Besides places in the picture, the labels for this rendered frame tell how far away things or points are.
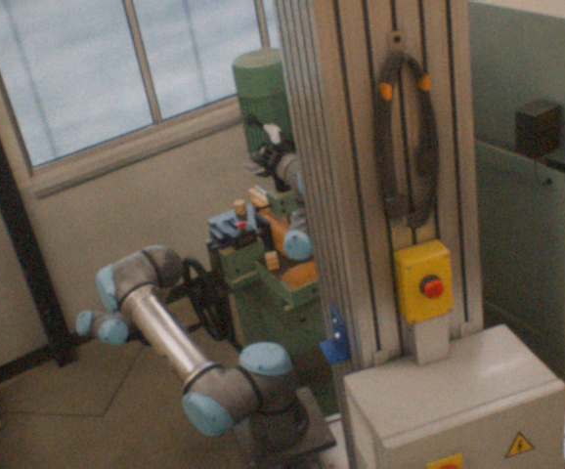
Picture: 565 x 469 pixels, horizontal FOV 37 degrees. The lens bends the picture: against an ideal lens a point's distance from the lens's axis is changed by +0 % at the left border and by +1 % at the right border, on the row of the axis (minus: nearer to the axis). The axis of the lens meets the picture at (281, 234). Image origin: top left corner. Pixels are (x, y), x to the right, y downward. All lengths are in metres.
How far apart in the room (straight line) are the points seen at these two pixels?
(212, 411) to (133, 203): 2.08
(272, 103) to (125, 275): 0.68
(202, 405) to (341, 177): 0.73
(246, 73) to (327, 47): 1.12
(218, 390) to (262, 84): 0.92
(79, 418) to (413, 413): 2.35
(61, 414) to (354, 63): 2.68
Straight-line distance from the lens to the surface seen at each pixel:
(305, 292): 2.46
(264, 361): 1.95
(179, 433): 3.43
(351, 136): 1.37
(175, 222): 3.98
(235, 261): 2.58
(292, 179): 2.12
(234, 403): 1.92
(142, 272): 2.12
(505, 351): 1.61
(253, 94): 2.41
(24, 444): 3.66
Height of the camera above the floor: 2.24
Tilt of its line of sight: 29 degrees down
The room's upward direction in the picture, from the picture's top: 10 degrees counter-clockwise
